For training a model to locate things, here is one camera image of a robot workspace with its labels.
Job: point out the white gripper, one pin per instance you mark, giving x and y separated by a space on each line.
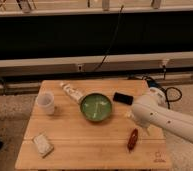
142 123

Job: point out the red chili pepper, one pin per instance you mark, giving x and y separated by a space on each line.
132 140

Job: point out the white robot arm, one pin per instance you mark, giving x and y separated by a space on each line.
147 110

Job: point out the black rectangular block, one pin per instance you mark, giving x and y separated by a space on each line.
126 99

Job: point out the blue box on floor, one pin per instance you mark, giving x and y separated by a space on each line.
152 83

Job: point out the green bowl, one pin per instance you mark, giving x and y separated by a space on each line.
96 107

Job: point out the white tube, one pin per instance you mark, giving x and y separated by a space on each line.
73 93

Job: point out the translucent plastic cup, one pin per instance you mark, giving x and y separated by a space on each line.
45 101

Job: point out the white sponge block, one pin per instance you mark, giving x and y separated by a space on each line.
43 145

